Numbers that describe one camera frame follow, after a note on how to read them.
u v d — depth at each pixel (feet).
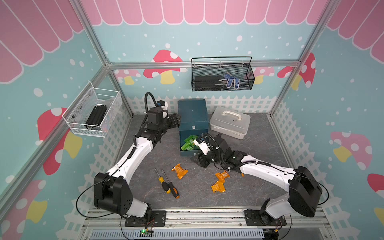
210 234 5.19
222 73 3.01
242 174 1.89
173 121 2.35
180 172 2.94
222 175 2.86
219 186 2.73
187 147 3.01
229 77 2.93
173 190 2.66
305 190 1.38
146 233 2.38
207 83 3.06
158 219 2.44
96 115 2.33
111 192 1.36
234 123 3.27
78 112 2.24
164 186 2.73
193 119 2.94
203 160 2.25
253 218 2.43
